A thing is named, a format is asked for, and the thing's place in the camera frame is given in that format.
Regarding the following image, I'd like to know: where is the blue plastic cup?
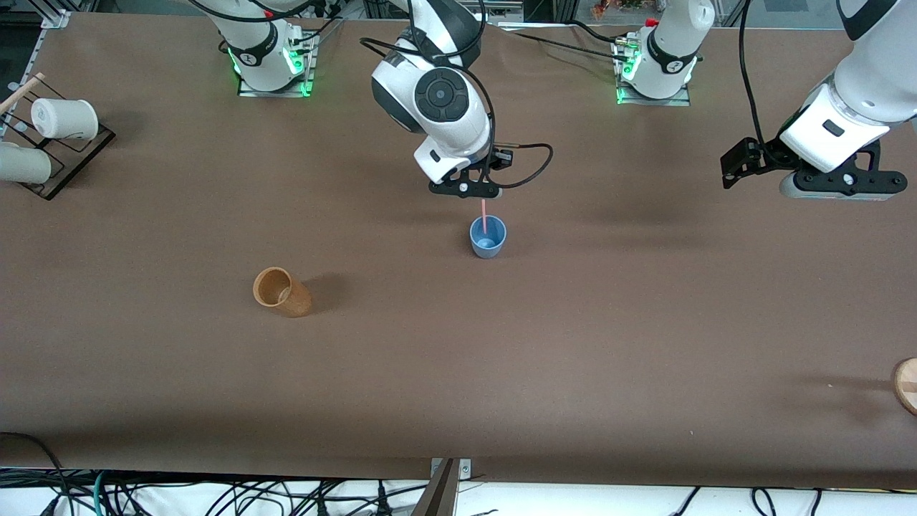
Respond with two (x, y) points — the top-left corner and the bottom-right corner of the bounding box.
(469, 215), (507, 259)

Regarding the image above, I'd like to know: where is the brown wooden cup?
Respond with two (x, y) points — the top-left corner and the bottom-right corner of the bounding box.
(252, 267), (313, 318)

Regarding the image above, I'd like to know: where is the white cup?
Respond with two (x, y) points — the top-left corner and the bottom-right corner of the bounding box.
(0, 142), (53, 184)
(31, 98), (100, 142)

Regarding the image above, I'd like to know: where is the round wooden disc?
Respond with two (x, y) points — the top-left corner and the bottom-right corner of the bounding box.
(892, 357), (917, 417)

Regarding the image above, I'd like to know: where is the dark grey pole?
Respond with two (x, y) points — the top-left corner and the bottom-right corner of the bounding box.
(412, 459), (460, 516)

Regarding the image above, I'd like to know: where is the wooden stick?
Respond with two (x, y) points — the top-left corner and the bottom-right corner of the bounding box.
(0, 72), (46, 117)

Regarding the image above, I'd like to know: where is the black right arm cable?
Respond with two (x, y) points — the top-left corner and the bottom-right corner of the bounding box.
(358, 36), (554, 190)

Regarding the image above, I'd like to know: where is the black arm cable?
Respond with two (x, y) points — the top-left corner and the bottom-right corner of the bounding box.
(737, 0), (771, 148)
(358, 36), (554, 190)

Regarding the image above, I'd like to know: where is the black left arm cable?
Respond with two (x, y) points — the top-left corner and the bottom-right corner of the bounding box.
(737, 0), (771, 148)

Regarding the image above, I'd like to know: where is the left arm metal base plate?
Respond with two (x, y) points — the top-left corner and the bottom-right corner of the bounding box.
(615, 36), (693, 108)

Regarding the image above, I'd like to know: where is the black cable on table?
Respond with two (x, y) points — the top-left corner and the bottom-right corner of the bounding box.
(494, 20), (631, 64)

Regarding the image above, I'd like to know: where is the aluminium frame rail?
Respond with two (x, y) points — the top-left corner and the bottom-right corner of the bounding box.
(480, 0), (525, 22)

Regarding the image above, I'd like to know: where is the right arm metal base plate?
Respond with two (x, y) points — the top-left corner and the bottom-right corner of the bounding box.
(236, 32), (317, 98)

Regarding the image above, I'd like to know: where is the black wire cup rack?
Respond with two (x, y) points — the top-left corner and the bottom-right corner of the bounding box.
(0, 75), (117, 202)

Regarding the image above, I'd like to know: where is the black looping floor cable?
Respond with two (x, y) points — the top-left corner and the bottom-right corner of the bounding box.
(0, 431), (72, 516)

